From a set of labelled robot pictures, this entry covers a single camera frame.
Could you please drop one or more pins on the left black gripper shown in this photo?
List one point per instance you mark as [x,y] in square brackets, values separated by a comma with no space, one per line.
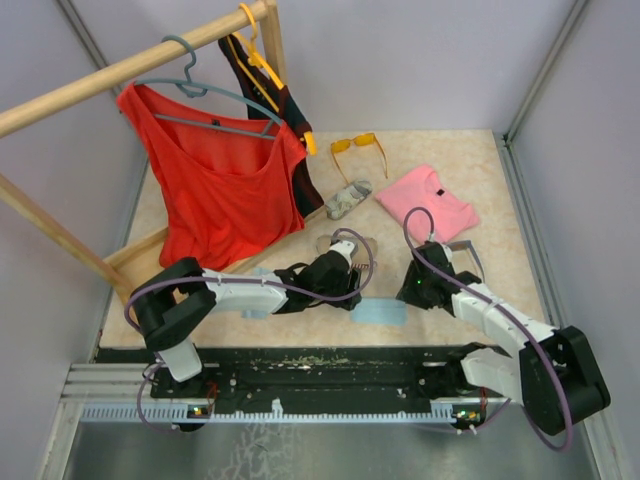
[355,282]

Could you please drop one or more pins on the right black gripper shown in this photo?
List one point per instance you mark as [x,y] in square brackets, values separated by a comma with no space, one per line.
[408,294]

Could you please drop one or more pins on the square blue cleaning cloth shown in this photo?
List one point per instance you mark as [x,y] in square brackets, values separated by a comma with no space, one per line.
[380,311]

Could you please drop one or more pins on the grey-framed sunglasses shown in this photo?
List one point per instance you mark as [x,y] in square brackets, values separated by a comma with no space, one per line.
[467,245]

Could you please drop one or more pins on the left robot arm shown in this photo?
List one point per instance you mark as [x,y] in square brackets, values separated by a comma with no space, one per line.
[171,305]

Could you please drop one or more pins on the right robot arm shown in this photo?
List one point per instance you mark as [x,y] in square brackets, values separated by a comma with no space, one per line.
[520,330]

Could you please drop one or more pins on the orange sunglasses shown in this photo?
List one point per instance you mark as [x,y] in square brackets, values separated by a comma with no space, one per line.
[362,140]

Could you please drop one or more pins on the grey patterned glasses case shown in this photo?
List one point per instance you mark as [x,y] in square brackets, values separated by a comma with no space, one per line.
[348,198]

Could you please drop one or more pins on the narrow blue cleaning cloth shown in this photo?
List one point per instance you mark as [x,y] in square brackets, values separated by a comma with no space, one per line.
[255,314]

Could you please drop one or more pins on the folded pink t-shirt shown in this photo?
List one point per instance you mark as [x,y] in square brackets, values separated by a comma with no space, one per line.
[421,187]

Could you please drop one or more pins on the red tank top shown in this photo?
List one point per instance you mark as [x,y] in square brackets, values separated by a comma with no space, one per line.
[227,183]

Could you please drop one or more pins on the dark navy maroon garment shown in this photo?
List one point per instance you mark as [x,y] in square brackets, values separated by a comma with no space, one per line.
[259,88]

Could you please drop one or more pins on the wooden clothes rack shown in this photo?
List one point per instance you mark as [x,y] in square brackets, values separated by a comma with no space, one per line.
[24,115]

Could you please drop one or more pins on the grey-blue clothes hanger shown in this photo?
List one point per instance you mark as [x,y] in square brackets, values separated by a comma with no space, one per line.
[192,89]

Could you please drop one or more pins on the yellow clothes hanger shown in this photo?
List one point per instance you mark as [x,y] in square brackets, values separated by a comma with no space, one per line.
[257,59]

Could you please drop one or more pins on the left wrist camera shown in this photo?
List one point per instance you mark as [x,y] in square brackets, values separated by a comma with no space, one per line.
[345,247]

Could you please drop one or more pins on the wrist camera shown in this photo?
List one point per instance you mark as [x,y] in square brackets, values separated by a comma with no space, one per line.
[345,247]
[446,251]

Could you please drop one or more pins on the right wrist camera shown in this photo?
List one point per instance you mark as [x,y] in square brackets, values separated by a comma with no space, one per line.
[446,251]

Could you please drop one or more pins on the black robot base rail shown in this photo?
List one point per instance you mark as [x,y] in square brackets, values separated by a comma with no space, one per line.
[278,385]

